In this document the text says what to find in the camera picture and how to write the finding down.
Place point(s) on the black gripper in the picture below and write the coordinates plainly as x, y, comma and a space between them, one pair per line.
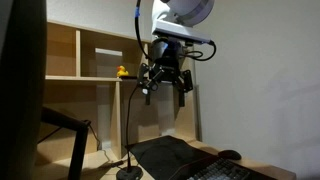
165, 55

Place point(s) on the yellow rubber duck toy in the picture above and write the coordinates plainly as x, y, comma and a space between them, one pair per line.
121, 71

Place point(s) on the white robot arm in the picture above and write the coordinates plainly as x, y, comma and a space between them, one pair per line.
175, 39

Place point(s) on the black desk mat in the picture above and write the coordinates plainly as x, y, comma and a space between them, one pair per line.
163, 156

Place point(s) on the wooden desk shelf unit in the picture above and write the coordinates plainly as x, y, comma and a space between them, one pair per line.
81, 82

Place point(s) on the black gooseneck microphone stand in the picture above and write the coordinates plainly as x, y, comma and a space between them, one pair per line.
129, 172

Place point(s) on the black computer mouse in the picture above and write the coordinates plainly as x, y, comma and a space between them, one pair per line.
230, 154

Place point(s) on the dark mechanical keyboard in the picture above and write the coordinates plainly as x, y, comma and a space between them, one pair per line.
221, 170

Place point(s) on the black monitor stand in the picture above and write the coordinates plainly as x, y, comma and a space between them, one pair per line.
78, 129

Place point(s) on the black computer monitor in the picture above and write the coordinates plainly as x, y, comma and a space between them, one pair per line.
22, 71

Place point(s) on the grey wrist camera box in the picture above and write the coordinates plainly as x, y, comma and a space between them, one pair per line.
161, 27

